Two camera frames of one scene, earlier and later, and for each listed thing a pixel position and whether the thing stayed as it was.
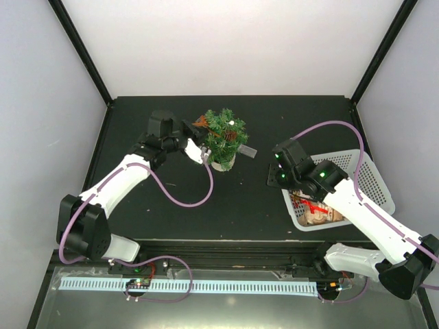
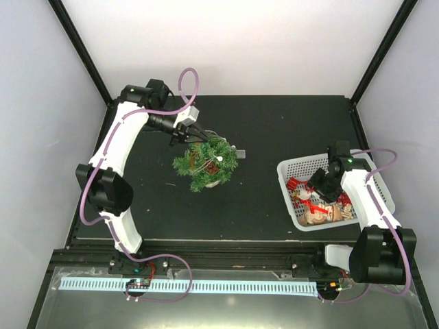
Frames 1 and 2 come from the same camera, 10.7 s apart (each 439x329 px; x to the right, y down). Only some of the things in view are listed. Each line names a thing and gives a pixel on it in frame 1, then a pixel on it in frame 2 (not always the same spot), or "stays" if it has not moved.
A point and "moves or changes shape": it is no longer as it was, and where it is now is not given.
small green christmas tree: (225, 134) -> (206, 162)
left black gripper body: (193, 132) stays
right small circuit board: (328, 288) stays
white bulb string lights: (244, 149) -> (218, 158)
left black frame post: (81, 48) stays
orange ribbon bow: (202, 122) moves or changes shape
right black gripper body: (282, 181) -> (324, 186)
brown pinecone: (230, 136) -> (212, 168)
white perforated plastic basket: (370, 182) stays
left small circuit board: (138, 284) stays
